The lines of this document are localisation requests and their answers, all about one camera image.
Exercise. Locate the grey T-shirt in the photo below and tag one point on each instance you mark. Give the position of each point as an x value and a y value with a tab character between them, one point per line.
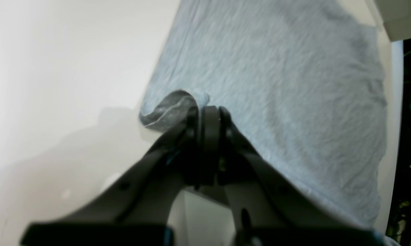
303	82

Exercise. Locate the grey box at right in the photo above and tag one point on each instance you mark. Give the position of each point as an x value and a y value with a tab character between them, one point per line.
396	18

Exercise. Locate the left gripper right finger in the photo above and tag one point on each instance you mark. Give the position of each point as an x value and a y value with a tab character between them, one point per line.
267	209

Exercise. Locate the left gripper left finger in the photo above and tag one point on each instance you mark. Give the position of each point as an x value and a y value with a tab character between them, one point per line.
134	210

